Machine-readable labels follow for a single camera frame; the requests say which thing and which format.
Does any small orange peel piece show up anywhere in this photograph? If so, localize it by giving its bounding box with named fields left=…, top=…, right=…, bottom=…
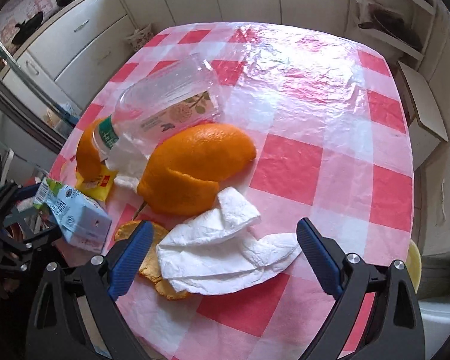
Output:
left=113, top=220, right=190, bottom=301

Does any blue white milk carton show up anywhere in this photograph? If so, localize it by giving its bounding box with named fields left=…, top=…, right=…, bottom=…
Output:
left=33, top=177, right=112, bottom=254

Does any white paper towel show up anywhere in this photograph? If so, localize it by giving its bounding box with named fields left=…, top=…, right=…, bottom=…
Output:
left=156, top=187, right=302, bottom=296

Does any yellow snack wrapper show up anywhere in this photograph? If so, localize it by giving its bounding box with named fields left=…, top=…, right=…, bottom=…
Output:
left=75, top=165, right=117, bottom=203

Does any yellow plastic basin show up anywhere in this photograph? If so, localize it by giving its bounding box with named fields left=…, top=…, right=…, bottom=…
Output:
left=406, top=240, right=422, bottom=293

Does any red white checkered tablecloth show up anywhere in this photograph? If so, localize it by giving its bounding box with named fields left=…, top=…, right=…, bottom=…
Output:
left=50, top=23, right=414, bottom=359

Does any large orange peel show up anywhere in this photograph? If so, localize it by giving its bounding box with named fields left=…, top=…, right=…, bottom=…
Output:
left=136, top=123, right=257, bottom=217

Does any curved orange peel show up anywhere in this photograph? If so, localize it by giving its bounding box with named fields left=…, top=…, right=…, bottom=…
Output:
left=76, top=118, right=105, bottom=182

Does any clear plastic water bottle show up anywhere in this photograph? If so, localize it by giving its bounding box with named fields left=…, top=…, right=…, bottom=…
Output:
left=91, top=111, right=163, bottom=161

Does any white bucket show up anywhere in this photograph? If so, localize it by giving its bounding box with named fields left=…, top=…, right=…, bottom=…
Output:
left=418, top=295, right=450, bottom=359

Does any white wooden stool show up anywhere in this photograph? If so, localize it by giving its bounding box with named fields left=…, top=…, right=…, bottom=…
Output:
left=394, top=62, right=449, bottom=171

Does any clear plastic food tray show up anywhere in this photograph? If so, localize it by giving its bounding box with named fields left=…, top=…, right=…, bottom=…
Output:
left=112, top=54, right=221, bottom=140

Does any black wok on stove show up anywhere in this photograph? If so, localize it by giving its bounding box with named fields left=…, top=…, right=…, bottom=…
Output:
left=11, top=10, right=44, bottom=46

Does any floral small waste basket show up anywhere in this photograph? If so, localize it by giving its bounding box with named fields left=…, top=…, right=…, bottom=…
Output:
left=124, top=24, right=154, bottom=52

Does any black frying pan on shelf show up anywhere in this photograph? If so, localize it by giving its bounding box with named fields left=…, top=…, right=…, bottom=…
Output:
left=358, top=8, right=423, bottom=51

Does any white shelf rack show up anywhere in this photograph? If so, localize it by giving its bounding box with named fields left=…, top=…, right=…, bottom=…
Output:
left=345, top=0, right=437, bottom=68

